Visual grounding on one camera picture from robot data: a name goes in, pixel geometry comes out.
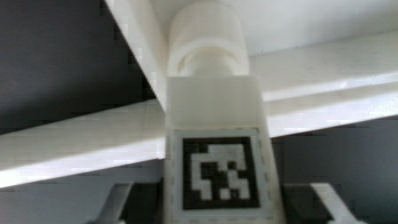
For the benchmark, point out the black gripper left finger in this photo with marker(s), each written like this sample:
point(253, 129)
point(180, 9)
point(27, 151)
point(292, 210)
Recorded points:
point(132, 205)

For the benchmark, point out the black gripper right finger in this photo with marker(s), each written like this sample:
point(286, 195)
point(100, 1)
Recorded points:
point(315, 206)

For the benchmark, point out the white table leg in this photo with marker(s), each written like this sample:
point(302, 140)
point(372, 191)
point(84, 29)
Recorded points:
point(221, 187)

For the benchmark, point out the white square tabletop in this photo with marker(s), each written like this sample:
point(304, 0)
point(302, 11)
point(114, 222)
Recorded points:
point(322, 45)

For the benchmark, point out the white U-shaped obstacle fence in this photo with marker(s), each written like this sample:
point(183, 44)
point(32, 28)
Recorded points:
point(116, 137)

